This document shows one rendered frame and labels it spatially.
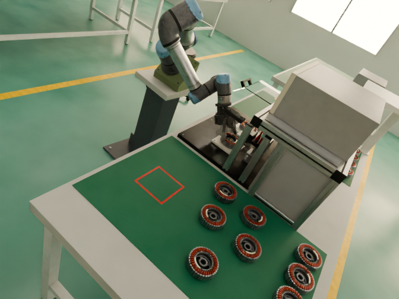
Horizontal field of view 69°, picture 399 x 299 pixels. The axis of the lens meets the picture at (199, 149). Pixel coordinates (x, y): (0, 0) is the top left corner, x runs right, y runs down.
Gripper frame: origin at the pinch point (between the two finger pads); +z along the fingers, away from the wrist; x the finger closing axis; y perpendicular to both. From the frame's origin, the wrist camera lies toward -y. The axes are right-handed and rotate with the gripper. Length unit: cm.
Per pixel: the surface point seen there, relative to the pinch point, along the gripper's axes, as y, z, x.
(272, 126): -32.1, -16.2, 21.0
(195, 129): 18.6, -5.7, 6.8
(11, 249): 87, 44, 90
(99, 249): 0, 8, 92
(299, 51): 94, -12, -472
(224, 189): -13.8, 12.4, 33.4
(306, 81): -43, -33, 11
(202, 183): -4.3, 9.9, 36.5
